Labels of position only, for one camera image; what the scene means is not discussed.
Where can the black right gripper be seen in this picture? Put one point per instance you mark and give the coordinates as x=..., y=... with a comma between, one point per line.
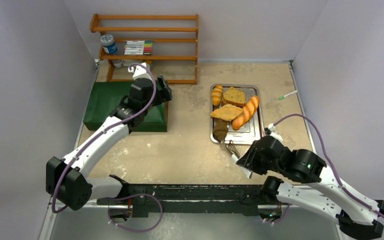
x=247, y=158

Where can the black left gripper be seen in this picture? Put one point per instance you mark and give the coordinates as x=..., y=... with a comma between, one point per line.
x=164, y=94

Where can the silver metal tongs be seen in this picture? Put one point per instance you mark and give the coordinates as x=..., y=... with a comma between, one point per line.
x=230, y=148

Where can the orange fake bread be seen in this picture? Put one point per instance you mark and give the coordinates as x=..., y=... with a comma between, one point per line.
x=216, y=95

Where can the long orange fake baguette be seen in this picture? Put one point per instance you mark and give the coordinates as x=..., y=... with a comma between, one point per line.
x=248, y=112

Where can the dark brown fake bread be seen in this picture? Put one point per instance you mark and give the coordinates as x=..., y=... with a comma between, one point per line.
x=220, y=130

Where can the triangular orange fake pastry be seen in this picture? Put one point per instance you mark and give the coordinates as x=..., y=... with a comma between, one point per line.
x=227, y=112

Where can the green brown paper bag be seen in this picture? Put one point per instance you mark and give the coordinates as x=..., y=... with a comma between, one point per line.
x=104, y=98

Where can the seeded fake bread slice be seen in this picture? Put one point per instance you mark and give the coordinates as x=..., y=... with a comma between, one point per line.
x=234, y=97

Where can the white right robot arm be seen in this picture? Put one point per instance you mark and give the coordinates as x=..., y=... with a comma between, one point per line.
x=330, y=197

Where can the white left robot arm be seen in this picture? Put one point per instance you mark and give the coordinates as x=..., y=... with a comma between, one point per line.
x=67, y=179

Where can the silver metal tray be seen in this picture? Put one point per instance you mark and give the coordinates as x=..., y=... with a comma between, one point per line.
x=254, y=128

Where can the pack of coloured markers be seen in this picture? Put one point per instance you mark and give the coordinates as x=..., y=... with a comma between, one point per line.
x=138, y=47

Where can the white small box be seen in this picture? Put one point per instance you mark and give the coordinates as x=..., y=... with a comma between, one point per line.
x=127, y=62

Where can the orange wooden shelf rack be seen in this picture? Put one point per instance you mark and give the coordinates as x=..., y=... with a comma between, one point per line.
x=121, y=49

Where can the small grey jar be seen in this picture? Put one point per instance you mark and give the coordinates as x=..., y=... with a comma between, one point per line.
x=117, y=63

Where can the green white marker pen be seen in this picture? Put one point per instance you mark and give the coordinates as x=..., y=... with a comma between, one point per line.
x=287, y=95

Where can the blue white jar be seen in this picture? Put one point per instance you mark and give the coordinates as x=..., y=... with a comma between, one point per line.
x=108, y=43

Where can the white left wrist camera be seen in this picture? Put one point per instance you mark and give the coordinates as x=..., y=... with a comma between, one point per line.
x=141, y=71

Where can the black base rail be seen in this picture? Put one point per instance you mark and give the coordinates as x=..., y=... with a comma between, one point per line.
x=250, y=200

